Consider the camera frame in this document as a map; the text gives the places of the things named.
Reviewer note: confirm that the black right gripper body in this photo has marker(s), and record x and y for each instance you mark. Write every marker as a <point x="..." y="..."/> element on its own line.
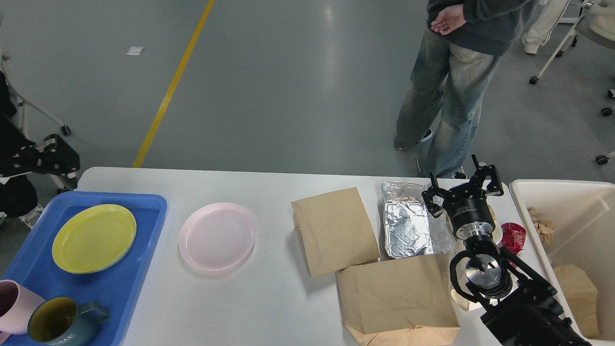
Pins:
<point x="468" y="212"/>

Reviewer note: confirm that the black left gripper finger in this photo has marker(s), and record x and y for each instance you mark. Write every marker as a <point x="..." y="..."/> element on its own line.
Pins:
<point x="52" y="156"/>

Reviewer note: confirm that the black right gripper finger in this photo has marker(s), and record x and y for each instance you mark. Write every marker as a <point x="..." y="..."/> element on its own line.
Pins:
<point x="485" y="181"/>
<point x="447" y="205"/>

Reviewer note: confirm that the pink ribbed mug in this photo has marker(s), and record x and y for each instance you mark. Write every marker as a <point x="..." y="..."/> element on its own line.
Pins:
<point x="17" y="305"/>

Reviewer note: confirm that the pink plate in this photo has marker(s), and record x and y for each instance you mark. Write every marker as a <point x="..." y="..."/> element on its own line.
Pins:
<point x="217" y="239"/>

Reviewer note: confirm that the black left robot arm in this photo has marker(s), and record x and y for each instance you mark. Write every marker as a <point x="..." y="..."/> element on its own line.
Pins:
<point x="10" y="136"/>

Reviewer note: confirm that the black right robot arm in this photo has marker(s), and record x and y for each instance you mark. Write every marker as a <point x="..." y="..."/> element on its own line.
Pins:
<point x="520" y="305"/>

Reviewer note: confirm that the aluminium foil tray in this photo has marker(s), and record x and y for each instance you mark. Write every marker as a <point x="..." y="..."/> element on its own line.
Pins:
<point x="409" y="228"/>

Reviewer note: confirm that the red crumpled wrapper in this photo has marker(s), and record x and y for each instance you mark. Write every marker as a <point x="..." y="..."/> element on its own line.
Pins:
<point x="514" y="236"/>

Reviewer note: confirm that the crumpled paper scraps in bin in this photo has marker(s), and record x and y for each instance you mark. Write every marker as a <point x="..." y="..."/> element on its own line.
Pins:
<point x="544" y="227"/>

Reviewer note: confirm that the white plastic bin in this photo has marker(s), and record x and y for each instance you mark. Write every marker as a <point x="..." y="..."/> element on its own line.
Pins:
<point x="585" y="215"/>

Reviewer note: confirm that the yellow plate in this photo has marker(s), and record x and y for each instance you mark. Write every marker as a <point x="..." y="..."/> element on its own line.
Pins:
<point x="94" y="239"/>

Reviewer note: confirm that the small brown paper bag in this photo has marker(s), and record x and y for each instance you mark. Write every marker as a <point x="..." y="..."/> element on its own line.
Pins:
<point x="336" y="231"/>

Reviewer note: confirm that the large brown paper bag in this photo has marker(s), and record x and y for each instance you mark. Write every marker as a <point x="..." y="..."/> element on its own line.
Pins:
<point x="399" y="302"/>

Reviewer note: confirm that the blue plastic tray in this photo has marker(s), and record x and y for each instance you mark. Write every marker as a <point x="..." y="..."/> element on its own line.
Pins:
<point x="116" y="288"/>

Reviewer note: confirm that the white paper on floor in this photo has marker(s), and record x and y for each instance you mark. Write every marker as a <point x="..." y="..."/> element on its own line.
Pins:
<point x="135" y="51"/>

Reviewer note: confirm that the person in blue jeans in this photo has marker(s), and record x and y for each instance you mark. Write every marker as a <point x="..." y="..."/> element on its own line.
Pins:
<point x="461" y="47"/>

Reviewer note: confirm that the brown bag in bin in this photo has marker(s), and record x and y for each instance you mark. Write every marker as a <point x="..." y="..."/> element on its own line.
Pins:
<point x="581" y="296"/>

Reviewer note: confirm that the dark teal mug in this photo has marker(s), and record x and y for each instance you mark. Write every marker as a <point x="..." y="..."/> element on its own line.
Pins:
<point x="60" y="321"/>

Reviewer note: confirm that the person in white striped pants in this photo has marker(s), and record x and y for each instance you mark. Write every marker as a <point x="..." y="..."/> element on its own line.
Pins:
<point x="538" y="33"/>

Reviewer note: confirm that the grey wheeled frame left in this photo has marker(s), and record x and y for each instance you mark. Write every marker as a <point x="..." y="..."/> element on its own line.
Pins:
<point x="25" y="106"/>

